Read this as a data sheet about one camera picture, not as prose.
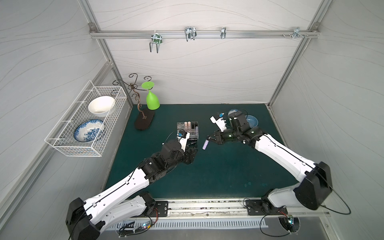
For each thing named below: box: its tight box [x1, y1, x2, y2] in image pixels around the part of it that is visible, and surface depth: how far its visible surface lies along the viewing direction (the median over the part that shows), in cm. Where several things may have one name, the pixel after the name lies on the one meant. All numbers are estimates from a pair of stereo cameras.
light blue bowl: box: [245, 115, 259, 128], surface depth 109 cm
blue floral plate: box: [73, 119, 104, 143], surface depth 65 cm
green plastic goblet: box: [141, 81, 161, 111], surface depth 94 cm
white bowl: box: [88, 96, 115, 118], surface depth 73 cm
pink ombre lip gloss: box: [187, 121, 192, 133], surface depth 100 cm
